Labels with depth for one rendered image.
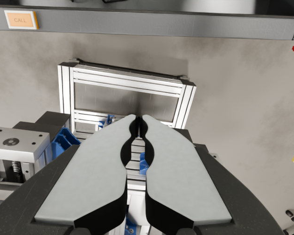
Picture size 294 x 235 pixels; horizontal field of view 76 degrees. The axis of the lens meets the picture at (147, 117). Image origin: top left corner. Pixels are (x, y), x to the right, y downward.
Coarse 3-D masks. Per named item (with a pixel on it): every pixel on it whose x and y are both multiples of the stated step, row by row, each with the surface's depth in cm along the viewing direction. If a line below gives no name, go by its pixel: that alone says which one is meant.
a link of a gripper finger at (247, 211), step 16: (208, 160) 8; (224, 176) 8; (224, 192) 7; (240, 192) 7; (240, 208) 6; (256, 208) 6; (224, 224) 6; (240, 224) 6; (256, 224) 6; (272, 224) 6
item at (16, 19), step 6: (12, 18) 35; (18, 18) 35; (24, 18) 35; (30, 18) 35; (36, 18) 36; (12, 24) 35; (18, 24) 35; (24, 24) 35; (30, 24) 35; (36, 24) 36
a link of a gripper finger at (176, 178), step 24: (144, 120) 12; (168, 144) 9; (192, 144) 10; (168, 168) 8; (192, 168) 8; (168, 192) 7; (192, 192) 7; (216, 192) 7; (168, 216) 6; (192, 216) 6; (216, 216) 6
